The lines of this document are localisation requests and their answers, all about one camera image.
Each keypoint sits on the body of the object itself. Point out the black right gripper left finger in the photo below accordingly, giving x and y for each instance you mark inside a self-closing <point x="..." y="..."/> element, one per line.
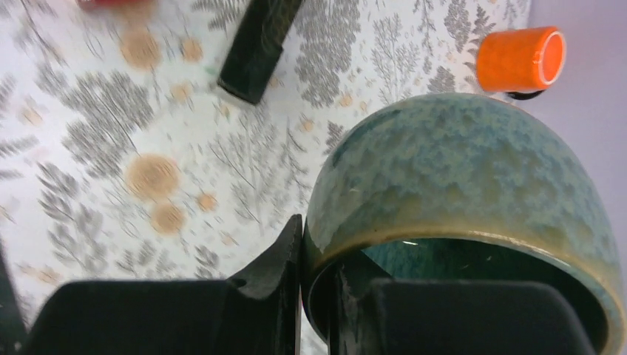
<point x="255" y="311"/>

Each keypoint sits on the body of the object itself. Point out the black rectangular box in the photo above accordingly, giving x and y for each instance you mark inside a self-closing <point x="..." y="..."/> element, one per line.
<point x="257" y="48"/>

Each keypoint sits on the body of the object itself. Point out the green ceramic mug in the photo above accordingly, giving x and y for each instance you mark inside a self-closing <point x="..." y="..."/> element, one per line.
<point x="462" y="186"/>

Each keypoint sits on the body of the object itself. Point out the silver red stapler box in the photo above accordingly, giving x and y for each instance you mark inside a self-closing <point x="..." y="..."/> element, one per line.
<point x="89" y="5"/>

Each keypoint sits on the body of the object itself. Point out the large orange mug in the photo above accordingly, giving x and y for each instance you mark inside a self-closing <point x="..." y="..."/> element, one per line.
<point x="521" y="63"/>

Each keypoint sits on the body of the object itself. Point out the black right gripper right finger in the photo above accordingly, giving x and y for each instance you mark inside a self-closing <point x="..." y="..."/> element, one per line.
<point x="372" y="313"/>

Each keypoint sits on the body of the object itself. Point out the floral tablecloth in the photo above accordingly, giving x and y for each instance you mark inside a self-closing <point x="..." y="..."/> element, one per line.
<point x="121" y="159"/>

